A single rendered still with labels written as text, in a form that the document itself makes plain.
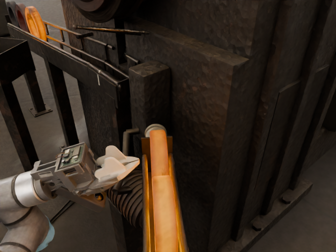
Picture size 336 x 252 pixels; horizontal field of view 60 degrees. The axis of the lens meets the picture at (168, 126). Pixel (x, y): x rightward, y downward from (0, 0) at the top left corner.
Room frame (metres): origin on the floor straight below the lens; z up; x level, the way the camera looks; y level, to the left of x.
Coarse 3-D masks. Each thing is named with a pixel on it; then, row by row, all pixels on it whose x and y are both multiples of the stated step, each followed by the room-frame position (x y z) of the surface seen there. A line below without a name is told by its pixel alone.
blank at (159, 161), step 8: (152, 136) 0.46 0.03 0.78; (160, 136) 0.46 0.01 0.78; (152, 144) 0.44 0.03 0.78; (160, 144) 0.44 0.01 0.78; (152, 152) 0.42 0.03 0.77; (160, 152) 0.42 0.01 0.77; (152, 160) 0.41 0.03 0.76; (160, 160) 0.41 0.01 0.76; (152, 168) 0.40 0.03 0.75; (160, 168) 0.40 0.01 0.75; (168, 168) 0.40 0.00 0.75; (152, 176) 0.39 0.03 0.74
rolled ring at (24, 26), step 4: (16, 4) 1.62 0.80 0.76; (20, 4) 1.61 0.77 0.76; (16, 8) 1.64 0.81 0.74; (20, 8) 1.58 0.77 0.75; (24, 8) 1.59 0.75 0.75; (16, 12) 1.66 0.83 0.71; (20, 12) 1.59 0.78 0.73; (24, 12) 1.57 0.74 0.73; (16, 16) 1.68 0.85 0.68; (20, 16) 1.67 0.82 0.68; (24, 16) 1.56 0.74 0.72; (20, 20) 1.67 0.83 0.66; (24, 20) 1.57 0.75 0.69; (20, 24) 1.66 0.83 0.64; (24, 24) 1.67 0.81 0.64; (24, 28) 1.65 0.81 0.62; (28, 28) 1.55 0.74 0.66
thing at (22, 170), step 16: (0, 48) 1.23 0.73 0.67; (16, 48) 1.13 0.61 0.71; (0, 64) 1.03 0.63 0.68; (16, 64) 1.10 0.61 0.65; (32, 64) 1.19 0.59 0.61; (0, 80) 1.00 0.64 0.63; (0, 96) 1.10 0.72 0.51; (16, 96) 1.15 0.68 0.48; (16, 112) 1.12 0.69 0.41; (16, 128) 1.09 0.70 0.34; (16, 144) 1.10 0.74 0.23; (32, 144) 1.14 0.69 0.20; (32, 160) 1.11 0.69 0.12
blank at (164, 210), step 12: (156, 180) 0.33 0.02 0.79; (168, 180) 0.33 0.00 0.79; (156, 192) 0.30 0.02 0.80; (168, 192) 0.30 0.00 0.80; (156, 204) 0.28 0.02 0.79; (168, 204) 0.28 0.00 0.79; (156, 216) 0.26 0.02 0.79; (168, 216) 0.27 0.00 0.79; (156, 228) 0.25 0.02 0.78; (168, 228) 0.25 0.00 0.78; (156, 240) 0.24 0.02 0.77; (168, 240) 0.24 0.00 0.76
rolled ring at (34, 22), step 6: (30, 6) 1.49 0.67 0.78; (30, 12) 1.45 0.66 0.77; (36, 12) 1.45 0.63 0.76; (30, 18) 1.53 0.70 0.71; (36, 18) 1.42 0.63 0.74; (30, 24) 1.53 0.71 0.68; (36, 24) 1.41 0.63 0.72; (42, 24) 1.42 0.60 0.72; (30, 30) 1.52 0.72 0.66; (36, 30) 1.53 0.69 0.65; (42, 30) 1.42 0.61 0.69; (42, 36) 1.42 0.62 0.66
